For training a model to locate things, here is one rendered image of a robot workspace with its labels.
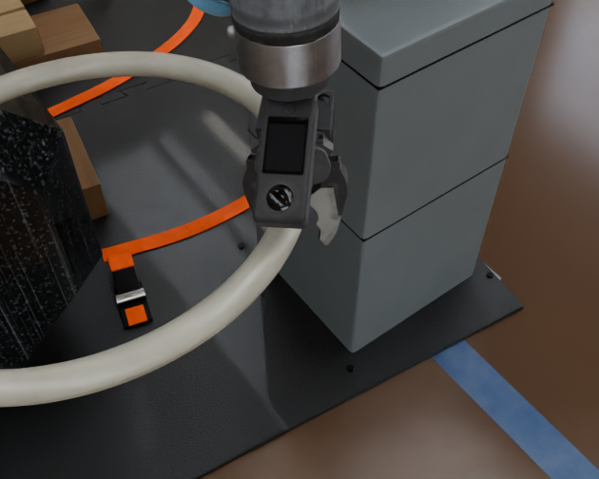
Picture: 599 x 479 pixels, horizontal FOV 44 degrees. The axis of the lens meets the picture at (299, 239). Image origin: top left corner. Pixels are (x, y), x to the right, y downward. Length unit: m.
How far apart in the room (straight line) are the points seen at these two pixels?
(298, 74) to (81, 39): 2.01
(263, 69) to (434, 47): 0.63
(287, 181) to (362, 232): 0.80
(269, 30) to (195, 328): 0.24
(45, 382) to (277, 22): 0.33
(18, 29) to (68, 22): 0.24
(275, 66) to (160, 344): 0.24
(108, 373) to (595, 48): 2.40
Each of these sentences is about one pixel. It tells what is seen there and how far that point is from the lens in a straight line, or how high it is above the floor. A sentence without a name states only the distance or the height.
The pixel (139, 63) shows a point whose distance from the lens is 0.94.
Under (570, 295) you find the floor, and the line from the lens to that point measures 2.00.
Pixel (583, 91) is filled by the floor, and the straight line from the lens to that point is 2.60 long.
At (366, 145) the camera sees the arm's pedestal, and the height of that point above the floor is 0.66.
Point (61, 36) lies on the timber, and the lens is 2.63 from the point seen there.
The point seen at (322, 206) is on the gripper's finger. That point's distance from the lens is 0.74.
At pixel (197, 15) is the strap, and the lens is 2.78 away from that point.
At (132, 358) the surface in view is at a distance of 0.61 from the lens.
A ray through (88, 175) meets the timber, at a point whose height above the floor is 0.13.
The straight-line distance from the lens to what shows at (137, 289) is 1.87.
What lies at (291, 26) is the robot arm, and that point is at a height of 1.19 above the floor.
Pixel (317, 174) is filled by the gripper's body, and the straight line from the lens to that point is 0.70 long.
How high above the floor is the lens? 1.52
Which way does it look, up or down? 50 degrees down
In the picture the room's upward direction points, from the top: straight up
